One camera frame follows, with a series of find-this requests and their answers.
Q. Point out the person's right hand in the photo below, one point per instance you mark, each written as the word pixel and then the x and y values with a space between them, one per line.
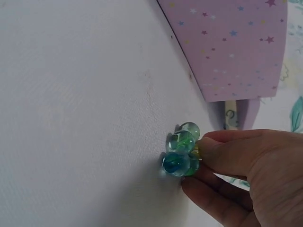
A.
pixel 260 177

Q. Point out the dark green glass marble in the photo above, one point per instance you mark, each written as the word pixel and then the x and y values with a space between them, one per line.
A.
pixel 193 169

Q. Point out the lilac star-printed tin box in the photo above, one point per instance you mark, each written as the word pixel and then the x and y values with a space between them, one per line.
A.
pixel 225 47

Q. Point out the pale green glass marble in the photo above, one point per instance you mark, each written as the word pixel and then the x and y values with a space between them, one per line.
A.
pixel 190 128

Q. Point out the green swirl glass marble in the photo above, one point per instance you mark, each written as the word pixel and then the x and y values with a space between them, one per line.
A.
pixel 180 142

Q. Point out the blue swirl glass marble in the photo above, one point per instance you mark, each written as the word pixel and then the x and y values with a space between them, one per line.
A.
pixel 172 164

